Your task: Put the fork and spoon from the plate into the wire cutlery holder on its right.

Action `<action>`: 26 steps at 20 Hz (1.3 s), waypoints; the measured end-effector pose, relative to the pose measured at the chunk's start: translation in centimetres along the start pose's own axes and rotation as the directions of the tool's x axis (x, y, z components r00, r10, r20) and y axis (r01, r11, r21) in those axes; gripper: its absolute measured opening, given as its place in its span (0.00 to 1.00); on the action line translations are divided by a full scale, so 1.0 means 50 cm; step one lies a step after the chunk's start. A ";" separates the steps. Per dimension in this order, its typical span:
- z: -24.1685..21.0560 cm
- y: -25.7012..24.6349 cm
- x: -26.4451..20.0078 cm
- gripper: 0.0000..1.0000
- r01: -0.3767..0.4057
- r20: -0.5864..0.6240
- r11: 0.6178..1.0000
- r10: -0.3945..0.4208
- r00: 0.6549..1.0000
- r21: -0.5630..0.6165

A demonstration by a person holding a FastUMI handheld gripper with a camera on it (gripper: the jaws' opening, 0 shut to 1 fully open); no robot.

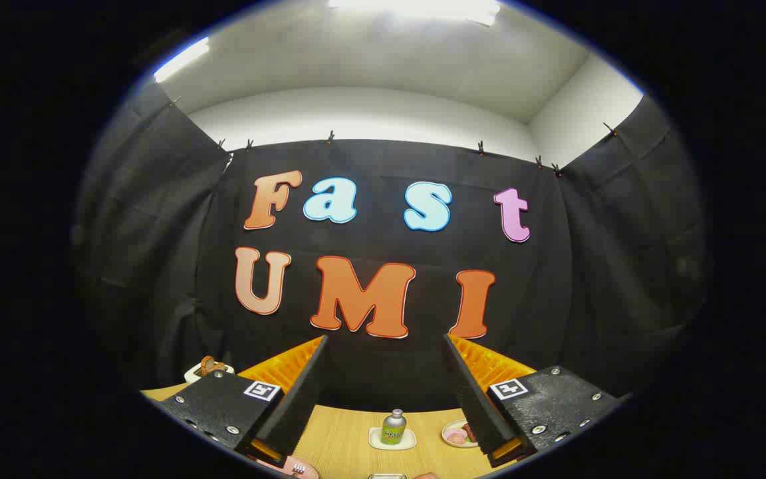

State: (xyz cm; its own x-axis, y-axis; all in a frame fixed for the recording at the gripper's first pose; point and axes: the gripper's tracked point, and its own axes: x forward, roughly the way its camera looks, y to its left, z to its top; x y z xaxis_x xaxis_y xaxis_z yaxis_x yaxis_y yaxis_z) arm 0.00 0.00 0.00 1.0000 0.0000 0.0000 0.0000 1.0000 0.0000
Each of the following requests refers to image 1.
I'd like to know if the ceiling light panel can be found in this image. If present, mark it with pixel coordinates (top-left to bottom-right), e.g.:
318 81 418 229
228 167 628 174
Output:
326 0 502 26

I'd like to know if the white oval food plate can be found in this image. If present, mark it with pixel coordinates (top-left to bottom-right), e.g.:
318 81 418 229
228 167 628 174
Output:
442 419 480 448

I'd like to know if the ceiling light strip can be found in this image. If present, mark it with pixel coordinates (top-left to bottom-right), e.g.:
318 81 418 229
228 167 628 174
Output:
152 37 211 84

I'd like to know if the green soda bottle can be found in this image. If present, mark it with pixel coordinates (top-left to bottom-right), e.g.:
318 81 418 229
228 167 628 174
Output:
380 409 408 446

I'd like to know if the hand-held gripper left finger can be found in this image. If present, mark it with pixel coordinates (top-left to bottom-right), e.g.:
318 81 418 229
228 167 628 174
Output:
156 335 329 468

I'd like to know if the white square coaster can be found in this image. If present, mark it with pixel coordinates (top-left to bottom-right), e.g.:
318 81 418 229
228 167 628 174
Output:
368 426 418 451

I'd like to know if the row of black cloth clips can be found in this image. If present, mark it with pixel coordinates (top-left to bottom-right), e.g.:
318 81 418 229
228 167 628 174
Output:
169 96 620 179

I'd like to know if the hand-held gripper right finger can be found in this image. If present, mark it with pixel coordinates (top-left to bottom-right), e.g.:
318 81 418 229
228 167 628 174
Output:
443 334 628 469

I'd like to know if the white toaster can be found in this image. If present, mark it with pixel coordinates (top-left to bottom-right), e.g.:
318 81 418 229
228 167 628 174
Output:
184 359 235 385

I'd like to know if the pink round plate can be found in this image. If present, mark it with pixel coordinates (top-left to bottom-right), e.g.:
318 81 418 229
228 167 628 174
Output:
253 456 320 479

